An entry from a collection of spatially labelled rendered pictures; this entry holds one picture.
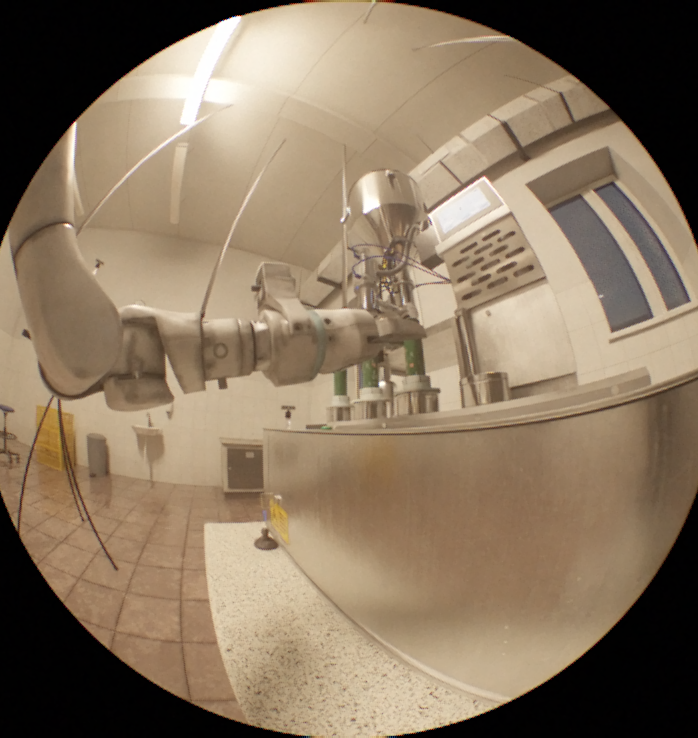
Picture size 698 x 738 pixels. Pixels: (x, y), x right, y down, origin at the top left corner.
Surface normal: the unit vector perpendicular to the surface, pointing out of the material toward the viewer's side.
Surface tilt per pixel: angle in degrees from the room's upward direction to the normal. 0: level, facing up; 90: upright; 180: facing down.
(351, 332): 104
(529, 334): 90
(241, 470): 91
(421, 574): 90
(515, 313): 90
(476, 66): 180
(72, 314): 76
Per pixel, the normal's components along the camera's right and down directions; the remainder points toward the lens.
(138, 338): 0.81, -0.25
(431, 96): 0.01, 0.96
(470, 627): -0.83, -0.14
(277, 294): 0.46, -0.52
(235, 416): 0.56, -0.22
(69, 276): 0.91, -0.37
